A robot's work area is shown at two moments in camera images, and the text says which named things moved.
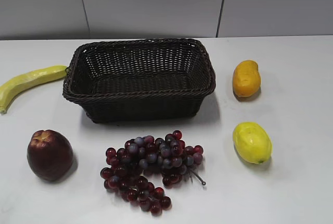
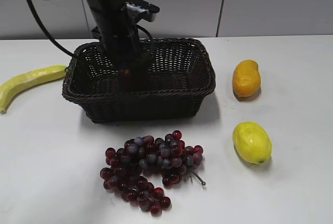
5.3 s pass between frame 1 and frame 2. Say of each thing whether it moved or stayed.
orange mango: stayed
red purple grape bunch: stayed
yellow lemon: stayed
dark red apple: moved
